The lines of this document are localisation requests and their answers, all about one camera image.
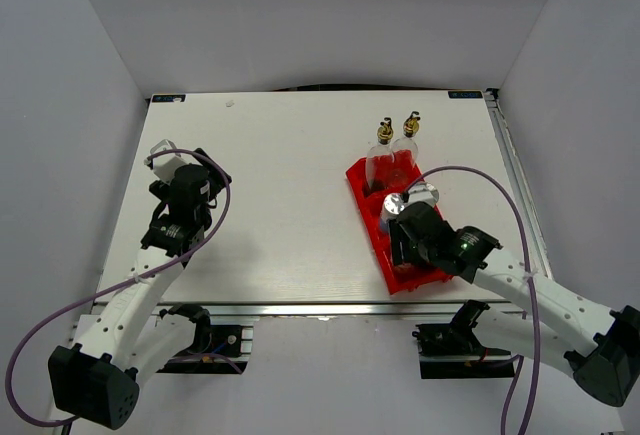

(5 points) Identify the blue-label spice shaker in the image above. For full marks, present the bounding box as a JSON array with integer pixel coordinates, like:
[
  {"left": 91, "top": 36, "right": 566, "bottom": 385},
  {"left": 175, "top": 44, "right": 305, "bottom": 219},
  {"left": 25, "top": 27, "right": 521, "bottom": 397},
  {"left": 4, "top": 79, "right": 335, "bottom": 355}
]
[{"left": 378, "top": 192, "right": 405, "bottom": 233}]

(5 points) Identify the silver-lid white shaker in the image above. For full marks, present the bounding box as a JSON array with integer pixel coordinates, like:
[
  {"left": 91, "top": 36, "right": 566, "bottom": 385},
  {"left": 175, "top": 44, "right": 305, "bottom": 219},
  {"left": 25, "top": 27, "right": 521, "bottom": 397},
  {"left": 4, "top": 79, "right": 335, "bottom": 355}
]
[{"left": 408, "top": 181, "right": 439, "bottom": 208}]

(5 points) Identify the clear glass bottle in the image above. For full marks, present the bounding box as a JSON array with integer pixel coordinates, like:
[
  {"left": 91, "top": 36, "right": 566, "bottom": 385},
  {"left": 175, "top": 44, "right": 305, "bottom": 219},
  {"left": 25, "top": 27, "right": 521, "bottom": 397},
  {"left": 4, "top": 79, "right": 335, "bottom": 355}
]
[{"left": 390, "top": 111, "right": 420, "bottom": 186}]

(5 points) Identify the dark-sauce glass bottle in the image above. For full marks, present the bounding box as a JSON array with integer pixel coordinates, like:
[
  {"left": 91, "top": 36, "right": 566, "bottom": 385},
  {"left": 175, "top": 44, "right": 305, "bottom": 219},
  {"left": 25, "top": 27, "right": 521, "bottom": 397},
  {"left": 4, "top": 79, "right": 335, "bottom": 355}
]
[{"left": 365, "top": 117, "right": 394, "bottom": 193}]

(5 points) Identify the white-lid chili jar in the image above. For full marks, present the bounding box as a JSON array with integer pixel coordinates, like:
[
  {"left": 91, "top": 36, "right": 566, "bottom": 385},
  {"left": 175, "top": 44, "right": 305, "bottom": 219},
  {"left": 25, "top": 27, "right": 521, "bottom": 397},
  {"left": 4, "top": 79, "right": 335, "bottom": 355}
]
[{"left": 394, "top": 264, "right": 415, "bottom": 279}]

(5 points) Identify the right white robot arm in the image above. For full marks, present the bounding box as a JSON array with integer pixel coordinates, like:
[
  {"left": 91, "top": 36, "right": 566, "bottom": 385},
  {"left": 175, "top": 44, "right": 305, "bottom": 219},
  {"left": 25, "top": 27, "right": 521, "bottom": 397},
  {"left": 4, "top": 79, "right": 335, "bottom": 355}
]
[{"left": 388, "top": 202, "right": 639, "bottom": 408}]

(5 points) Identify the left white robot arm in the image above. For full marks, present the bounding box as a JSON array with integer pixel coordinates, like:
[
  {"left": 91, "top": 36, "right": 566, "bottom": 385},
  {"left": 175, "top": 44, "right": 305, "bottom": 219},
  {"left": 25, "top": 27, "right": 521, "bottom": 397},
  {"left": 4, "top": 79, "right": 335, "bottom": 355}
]
[{"left": 48, "top": 143, "right": 231, "bottom": 430}]

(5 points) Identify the red plastic divided tray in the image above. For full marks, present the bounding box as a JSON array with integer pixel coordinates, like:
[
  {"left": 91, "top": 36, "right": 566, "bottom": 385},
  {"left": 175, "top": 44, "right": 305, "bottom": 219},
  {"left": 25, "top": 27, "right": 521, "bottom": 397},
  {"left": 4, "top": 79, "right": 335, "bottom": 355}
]
[{"left": 345, "top": 157, "right": 452, "bottom": 295}]

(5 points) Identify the black logo sticker left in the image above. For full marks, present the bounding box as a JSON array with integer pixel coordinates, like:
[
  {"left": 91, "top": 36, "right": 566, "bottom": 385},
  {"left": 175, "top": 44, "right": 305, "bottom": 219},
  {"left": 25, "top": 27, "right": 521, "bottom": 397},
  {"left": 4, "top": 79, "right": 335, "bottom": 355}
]
[{"left": 151, "top": 94, "right": 186, "bottom": 103}]

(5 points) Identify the black logo sticker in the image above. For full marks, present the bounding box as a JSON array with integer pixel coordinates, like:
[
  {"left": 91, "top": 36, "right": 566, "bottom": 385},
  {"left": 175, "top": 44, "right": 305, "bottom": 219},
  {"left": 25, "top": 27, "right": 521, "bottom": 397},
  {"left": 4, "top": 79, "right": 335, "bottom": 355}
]
[
  {"left": 151, "top": 94, "right": 186, "bottom": 103},
  {"left": 447, "top": 90, "right": 484, "bottom": 100}
]

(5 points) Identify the black logo sticker right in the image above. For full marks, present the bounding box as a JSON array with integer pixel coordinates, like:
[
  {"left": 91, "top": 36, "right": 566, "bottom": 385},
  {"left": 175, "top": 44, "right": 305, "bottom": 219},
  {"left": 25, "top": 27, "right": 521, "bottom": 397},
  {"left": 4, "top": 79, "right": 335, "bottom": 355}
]
[{"left": 447, "top": 90, "right": 484, "bottom": 100}]

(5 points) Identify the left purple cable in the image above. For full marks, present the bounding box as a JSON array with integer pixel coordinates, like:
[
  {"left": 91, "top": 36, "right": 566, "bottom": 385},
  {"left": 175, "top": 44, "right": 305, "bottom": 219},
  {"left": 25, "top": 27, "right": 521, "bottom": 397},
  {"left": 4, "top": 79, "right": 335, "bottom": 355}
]
[{"left": 4, "top": 148, "right": 232, "bottom": 427}]

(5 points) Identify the purple cable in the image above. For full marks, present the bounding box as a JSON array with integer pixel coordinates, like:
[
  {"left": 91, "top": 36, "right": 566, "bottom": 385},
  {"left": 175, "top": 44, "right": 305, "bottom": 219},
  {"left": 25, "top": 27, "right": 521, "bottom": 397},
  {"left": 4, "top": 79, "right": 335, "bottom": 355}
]
[
  {"left": 4, "top": 148, "right": 232, "bottom": 427},
  {"left": 407, "top": 165, "right": 541, "bottom": 435}
]

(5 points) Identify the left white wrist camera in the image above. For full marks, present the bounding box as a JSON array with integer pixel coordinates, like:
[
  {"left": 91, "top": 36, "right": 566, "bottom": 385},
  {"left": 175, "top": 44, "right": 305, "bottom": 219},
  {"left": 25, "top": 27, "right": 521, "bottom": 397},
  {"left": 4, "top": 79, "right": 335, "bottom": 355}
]
[{"left": 144, "top": 139, "right": 187, "bottom": 184}]

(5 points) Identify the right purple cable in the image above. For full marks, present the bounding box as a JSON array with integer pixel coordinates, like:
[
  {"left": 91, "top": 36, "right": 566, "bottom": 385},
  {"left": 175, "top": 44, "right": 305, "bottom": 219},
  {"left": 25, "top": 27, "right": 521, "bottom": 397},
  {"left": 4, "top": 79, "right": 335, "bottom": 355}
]
[{"left": 407, "top": 165, "right": 541, "bottom": 435}]

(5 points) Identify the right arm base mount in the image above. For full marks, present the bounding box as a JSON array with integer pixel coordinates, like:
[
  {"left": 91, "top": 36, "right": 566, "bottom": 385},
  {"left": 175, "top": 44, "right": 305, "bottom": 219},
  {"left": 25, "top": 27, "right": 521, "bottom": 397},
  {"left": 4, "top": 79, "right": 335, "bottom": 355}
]
[{"left": 412, "top": 300, "right": 516, "bottom": 380}]

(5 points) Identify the aluminium table frame rail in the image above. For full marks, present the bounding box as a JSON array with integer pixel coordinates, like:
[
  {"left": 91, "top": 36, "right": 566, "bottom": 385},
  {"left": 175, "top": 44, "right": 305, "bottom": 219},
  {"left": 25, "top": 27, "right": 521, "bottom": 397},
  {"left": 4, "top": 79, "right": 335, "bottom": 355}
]
[{"left": 69, "top": 87, "right": 569, "bottom": 435}]

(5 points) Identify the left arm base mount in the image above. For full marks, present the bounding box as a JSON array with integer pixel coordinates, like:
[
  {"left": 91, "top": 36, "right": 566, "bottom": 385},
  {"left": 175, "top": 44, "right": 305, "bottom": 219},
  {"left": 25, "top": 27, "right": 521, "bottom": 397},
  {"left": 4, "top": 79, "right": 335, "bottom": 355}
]
[{"left": 157, "top": 304, "right": 253, "bottom": 375}]

